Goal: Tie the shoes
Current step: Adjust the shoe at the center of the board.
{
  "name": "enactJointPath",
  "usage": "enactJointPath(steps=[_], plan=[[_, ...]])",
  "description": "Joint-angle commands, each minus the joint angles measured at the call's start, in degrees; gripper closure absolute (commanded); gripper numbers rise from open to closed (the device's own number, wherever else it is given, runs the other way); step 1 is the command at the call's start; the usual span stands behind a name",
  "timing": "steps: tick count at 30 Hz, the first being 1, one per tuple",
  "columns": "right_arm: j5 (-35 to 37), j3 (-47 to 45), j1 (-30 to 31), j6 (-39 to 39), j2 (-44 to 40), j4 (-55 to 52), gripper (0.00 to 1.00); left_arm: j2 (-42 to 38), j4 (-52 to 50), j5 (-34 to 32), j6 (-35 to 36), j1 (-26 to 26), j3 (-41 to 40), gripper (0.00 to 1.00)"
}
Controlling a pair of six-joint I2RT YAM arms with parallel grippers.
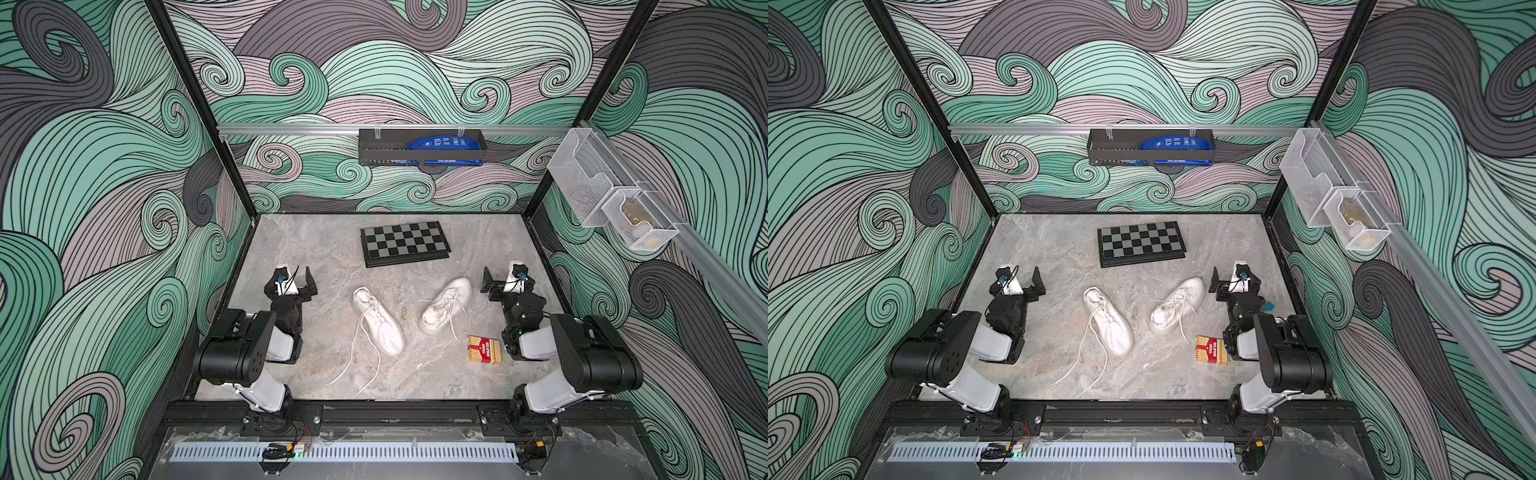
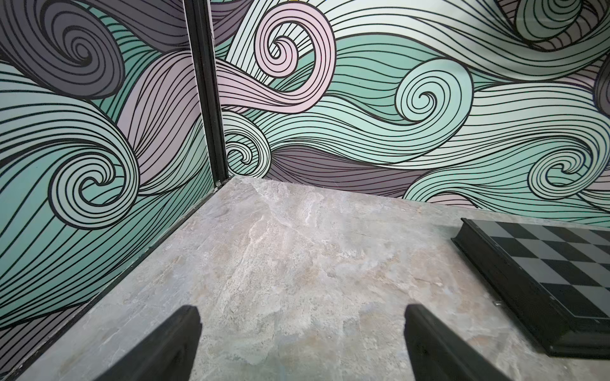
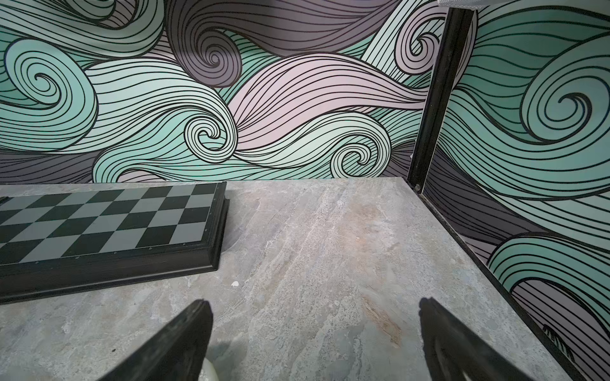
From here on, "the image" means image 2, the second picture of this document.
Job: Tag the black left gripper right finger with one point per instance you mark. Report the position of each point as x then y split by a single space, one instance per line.
437 353

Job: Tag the black grey chessboard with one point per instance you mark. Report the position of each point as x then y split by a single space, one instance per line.
555 280

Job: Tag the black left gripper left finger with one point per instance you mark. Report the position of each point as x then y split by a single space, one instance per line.
168 353

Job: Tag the black corner frame post left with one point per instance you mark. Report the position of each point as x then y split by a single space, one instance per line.
200 30

